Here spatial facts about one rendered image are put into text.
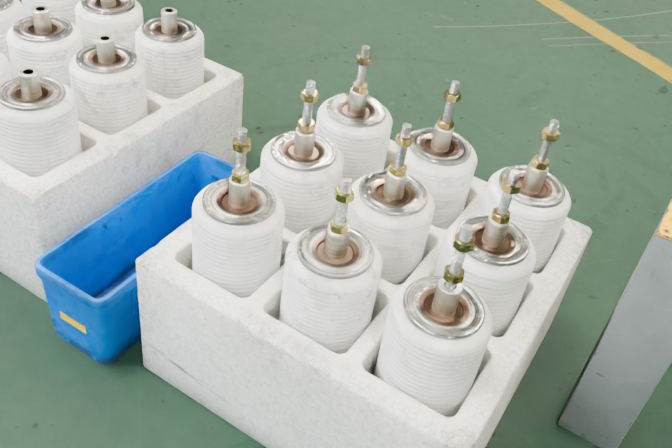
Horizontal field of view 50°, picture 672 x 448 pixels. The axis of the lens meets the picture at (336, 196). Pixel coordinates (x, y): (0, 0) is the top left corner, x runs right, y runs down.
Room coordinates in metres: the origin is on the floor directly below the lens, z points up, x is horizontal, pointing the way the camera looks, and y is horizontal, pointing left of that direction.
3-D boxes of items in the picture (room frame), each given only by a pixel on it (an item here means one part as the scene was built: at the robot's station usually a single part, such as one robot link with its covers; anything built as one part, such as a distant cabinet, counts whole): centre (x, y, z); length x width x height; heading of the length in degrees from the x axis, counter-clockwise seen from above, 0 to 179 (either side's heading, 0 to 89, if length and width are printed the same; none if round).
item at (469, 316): (0.47, -0.11, 0.25); 0.08 x 0.08 x 0.01
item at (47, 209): (0.88, 0.43, 0.09); 0.39 x 0.39 x 0.18; 63
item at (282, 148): (0.68, 0.04, 0.25); 0.08 x 0.08 x 0.01
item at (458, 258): (0.47, -0.11, 0.31); 0.01 x 0.01 x 0.08
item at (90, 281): (0.68, 0.22, 0.06); 0.30 x 0.11 x 0.12; 154
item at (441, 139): (0.73, -0.11, 0.26); 0.02 x 0.02 x 0.03
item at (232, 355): (0.63, -0.06, 0.09); 0.39 x 0.39 x 0.18; 63
